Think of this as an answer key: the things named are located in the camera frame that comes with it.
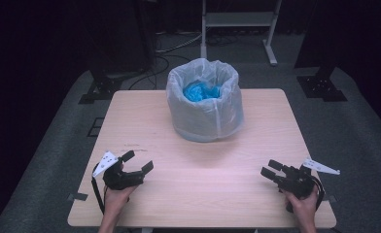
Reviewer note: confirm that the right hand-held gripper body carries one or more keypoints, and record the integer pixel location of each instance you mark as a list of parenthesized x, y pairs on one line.
[(297, 183)]

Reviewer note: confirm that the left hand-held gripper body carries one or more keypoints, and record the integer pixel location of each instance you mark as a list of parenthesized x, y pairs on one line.
[(120, 179)]

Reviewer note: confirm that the bin with white plastic liner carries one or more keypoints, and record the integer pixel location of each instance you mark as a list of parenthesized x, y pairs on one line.
[(198, 116)]

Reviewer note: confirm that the person's left hand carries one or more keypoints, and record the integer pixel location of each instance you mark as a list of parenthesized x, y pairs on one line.
[(115, 202)]

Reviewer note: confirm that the person's right hand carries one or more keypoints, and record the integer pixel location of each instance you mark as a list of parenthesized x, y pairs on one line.
[(305, 210)]

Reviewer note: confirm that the grey tape strip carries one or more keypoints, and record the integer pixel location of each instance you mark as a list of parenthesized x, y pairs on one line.
[(332, 198), (78, 196)]

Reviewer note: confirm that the dark square floor hatch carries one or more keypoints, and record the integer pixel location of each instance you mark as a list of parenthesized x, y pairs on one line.
[(95, 126)]

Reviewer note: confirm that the round grey trash bin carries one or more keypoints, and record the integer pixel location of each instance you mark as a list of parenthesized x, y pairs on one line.
[(195, 138)]

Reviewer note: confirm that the black stand base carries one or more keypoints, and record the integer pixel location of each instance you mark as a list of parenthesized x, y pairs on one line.
[(102, 90), (321, 85)]

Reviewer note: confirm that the crumpled blue plastic sheet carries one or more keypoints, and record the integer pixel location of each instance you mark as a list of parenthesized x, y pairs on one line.
[(200, 91)]

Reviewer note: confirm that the white metal stand frame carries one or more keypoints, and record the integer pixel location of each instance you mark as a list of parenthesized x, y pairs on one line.
[(240, 18)]

